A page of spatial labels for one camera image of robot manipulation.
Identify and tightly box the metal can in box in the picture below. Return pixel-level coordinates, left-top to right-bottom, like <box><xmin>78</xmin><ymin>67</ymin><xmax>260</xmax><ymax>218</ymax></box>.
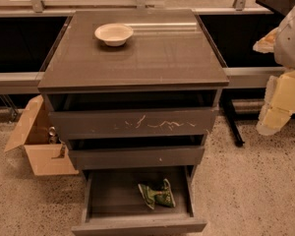
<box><xmin>48</xmin><ymin>126</ymin><xmax>57</xmax><ymax>137</ymax></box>

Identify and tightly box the white bowl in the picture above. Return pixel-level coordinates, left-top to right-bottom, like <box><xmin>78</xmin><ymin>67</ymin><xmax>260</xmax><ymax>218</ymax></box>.
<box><xmin>94</xmin><ymin>24</ymin><xmax>134</xmax><ymax>47</ymax></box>

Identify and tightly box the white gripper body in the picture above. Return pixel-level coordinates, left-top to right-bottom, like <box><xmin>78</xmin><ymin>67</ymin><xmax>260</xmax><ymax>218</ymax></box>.
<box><xmin>270</xmin><ymin>70</ymin><xmax>295</xmax><ymax>115</ymax></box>

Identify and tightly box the green snack bag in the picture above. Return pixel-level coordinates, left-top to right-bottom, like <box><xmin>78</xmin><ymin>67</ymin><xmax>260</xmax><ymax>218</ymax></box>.
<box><xmin>138</xmin><ymin>179</ymin><xmax>176</xmax><ymax>209</ymax></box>

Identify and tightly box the dark grey drawer cabinet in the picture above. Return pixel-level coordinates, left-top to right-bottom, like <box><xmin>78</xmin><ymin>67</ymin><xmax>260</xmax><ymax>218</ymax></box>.
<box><xmin>37</xmin><ymin>9</ymin><xmax>230</xmax><ymax>182</ymax></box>

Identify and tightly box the grey drawer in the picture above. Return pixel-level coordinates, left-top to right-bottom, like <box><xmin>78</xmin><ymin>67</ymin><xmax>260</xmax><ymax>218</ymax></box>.
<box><xmin>69</xmin><ymin>135</ymin><xmax>204</xmax><ymax>170</ymax></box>
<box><xmin>50</xmin><ymin>90</ymin><xmax>218</xmax><ymax>140</ymax></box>
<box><xmin>72</xmin><ymin>166</ymin><xmax>207</xmax><ymax>236</ymax></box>

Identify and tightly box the open cardboard box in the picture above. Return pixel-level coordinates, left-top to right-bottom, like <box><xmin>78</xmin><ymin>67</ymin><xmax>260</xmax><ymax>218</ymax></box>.
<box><xmin>5</xmin><ymin>95</ymin><xmax>79</xmax><ymax>176</ymax></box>

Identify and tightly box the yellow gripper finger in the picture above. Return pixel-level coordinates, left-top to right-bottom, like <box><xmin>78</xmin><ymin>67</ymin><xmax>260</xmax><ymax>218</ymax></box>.
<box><xmin>256</xmin><ymin>76</ymin><xmax>293</xmax><ymax>136</ymax></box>
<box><xmin>253</xmin><ymin>28</ymin><xmax>277</xmax><ymax>53</ymax></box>

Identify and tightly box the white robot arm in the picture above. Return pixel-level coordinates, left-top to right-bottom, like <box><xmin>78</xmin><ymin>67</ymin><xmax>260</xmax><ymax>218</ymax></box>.
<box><xmin>253</xmin><ymin>6</ymin><xmax>295</xmax><ymax>136</ymax></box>

